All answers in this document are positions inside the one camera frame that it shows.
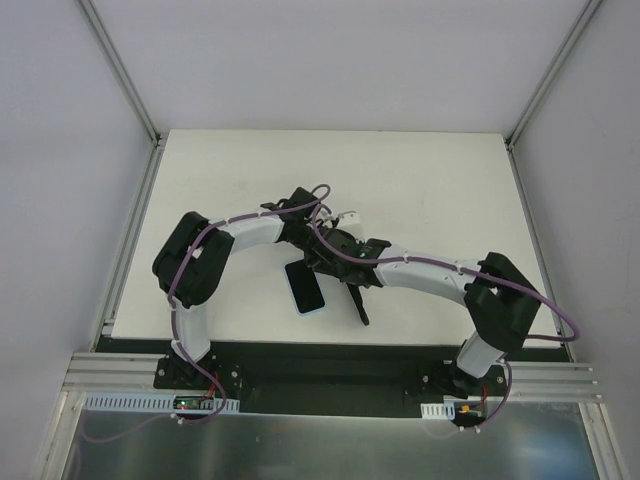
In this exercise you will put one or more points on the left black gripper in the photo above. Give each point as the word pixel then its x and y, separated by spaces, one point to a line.
pixel 301 233

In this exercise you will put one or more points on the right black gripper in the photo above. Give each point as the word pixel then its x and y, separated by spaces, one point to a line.
pixel 351 279

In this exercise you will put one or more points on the black phone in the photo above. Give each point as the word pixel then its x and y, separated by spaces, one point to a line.
pixel 357 299

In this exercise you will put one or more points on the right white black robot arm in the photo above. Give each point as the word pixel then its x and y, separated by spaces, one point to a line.
pixel 501 302

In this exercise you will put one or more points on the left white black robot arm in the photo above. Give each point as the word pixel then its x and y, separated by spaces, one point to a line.
pixel 192 261

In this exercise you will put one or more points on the blue-cased smartphone on table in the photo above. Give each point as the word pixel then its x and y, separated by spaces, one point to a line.
pixel 305 289

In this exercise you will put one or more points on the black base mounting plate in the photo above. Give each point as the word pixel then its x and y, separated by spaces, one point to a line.
pixel 328 380

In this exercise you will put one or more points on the shiny metal front panel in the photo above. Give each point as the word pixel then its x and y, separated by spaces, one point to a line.
pixel 524 441

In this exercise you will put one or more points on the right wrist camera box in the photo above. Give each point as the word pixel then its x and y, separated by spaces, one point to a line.
pixel 349 221

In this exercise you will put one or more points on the right white cable duct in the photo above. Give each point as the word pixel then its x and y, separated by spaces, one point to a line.
pixel 438 411

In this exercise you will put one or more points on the white cable duct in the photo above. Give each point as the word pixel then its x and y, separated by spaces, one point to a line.
pixel 438 411
pixel 159 403

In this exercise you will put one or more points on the left white cable duct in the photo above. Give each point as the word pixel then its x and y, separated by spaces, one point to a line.
pixel 159 403

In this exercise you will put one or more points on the aluminium front rail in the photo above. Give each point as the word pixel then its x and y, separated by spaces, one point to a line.
pixel 532 381

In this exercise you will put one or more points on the left aluminium frame post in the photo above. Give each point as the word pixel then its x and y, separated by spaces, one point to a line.
pixel 97 27

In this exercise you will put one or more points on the aluminium frame post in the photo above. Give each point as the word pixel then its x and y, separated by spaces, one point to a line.
pixel 97 27
pixel 578 28

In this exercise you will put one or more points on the right aluminium frame post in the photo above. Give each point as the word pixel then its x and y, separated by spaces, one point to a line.
pixel 578 28

